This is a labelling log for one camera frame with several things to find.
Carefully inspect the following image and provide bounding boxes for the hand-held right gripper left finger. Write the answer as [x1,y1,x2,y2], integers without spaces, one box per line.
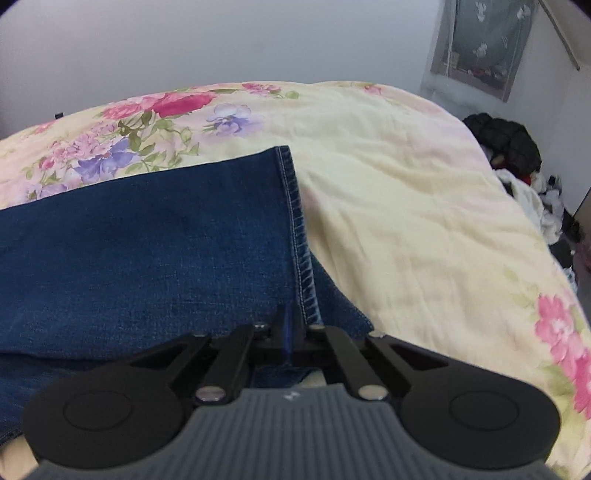
[130,323,291,402]

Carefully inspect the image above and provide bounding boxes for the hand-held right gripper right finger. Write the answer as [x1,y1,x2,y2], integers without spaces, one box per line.
[292,324,450,401]

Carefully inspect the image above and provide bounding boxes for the blue denim pants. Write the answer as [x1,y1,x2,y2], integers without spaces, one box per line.
[0,145,376,450]

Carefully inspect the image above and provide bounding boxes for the floral yellow blanket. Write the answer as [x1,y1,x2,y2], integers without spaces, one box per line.
[0,81,591,480]

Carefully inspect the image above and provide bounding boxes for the white clothes pile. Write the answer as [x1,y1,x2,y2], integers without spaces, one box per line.
[496,168,568,241]

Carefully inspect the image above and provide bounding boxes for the black quilted jacket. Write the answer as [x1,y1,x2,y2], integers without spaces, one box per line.
[462,113,542,180]

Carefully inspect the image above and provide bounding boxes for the window with flower curtain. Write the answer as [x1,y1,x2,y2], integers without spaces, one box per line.
[429,0,541,103]

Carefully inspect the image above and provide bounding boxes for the slanted wall rail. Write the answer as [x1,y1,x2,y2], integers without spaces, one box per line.
[539,0,581,71]

